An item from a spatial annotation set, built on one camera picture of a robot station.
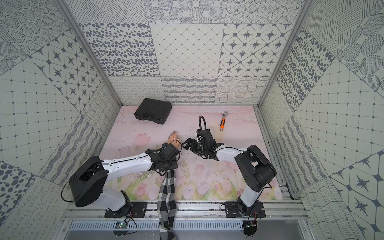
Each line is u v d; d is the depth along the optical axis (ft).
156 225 2.30
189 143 2.68
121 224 2.35
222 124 3.59
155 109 3.83
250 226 2.40
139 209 2.41
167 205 2.25
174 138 3.12
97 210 2.47
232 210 2.41
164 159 2.14
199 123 2.39
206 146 2.39
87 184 1.41
